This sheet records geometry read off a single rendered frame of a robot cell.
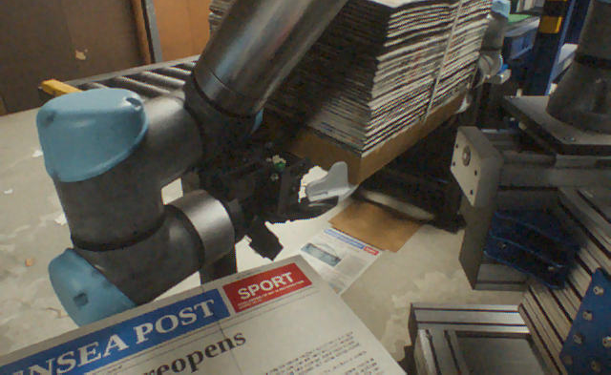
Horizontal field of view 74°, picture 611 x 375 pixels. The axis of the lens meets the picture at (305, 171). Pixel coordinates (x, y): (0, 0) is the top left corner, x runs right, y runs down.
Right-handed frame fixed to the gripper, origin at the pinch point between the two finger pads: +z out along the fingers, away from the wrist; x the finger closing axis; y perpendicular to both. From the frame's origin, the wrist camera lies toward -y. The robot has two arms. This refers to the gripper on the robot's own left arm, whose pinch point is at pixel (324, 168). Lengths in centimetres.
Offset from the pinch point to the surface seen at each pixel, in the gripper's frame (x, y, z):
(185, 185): 15.7, -5.6, -12.4
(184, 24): 318, -81, 210
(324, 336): -19.2, 8.4, -27.1
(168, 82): 50, -6, 9
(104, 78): 63, -7, 1
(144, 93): 48.0, -5.8, 1.5
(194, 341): -13.1, 7.5, -32.6
